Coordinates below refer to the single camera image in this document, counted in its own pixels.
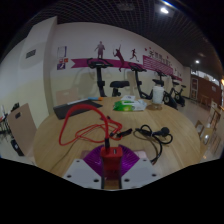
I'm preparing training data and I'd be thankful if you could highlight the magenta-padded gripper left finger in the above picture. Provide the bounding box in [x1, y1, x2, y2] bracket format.
[62, 144, 107, 190]

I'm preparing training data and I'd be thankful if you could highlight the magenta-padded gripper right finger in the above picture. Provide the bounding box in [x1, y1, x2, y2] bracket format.
[114, 144, 161, 191]

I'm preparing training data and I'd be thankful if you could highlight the red charger block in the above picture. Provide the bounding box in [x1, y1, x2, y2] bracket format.
[99, 145, 124, 179]

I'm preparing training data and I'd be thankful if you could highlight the red charging cable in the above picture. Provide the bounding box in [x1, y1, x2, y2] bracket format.
[58, 103, 133, 149]

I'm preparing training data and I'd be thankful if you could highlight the green wet wipes pack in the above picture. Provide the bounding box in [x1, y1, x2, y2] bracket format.
[112, 99, 148, 112]

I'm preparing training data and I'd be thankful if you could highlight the black flat pad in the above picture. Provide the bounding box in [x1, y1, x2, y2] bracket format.
[53, 99, 104, 120]

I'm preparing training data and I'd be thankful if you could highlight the round brown coaster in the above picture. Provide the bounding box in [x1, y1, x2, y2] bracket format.
[146, 103, 164, 111]

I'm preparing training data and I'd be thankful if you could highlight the white marker pen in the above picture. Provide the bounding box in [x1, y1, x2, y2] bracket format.
[66, 96, 104, 106]

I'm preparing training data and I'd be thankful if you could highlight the white tissue pack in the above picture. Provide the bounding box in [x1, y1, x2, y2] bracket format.
[120, 94, 137, 103]

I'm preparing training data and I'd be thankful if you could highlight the pale wooden chair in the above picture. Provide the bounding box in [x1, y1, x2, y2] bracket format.
[54, 87, 81, 107]

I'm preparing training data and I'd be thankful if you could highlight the white paper cup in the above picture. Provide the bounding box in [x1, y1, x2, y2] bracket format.
[151, 85, 165, 106]

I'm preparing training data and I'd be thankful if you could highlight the black bag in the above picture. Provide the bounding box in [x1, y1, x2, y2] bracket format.
[9, 138, 25, 157]

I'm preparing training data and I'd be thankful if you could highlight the large black exercise bike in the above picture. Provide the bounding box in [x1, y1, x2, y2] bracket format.
[86, 57, 130, 98]

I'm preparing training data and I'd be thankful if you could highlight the group of wooden chairs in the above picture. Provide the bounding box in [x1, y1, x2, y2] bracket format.
[199, 99, 224, 156]

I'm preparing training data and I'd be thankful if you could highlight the open-backed wooden chair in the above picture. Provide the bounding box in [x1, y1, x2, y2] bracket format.
[206, 108, 223, 134]

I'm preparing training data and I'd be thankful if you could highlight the reddish brown wooden counter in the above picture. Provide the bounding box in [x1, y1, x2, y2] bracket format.
[190, 73, 223, 108]

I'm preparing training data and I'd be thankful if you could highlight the black cable with plug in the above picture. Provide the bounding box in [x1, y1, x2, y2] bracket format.
[133, 124, 174, 165]

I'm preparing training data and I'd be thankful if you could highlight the wooden chair with handle hole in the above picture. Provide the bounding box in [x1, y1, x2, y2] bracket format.
[7, 102, 38, 158]

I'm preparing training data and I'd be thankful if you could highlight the magenta sports wall decal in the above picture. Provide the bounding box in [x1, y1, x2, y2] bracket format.
[70, 40, 184, 82]

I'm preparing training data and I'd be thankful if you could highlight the purple orange wall poster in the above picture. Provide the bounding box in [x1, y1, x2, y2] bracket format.
[56, 57, 69, 71]

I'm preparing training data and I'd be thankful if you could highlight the white wall poster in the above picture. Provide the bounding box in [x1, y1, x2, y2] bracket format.
[56, 45, 68, 58]

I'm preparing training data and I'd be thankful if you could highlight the grey wall plaque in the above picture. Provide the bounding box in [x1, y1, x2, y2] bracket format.
[25, 48, 37, 60]

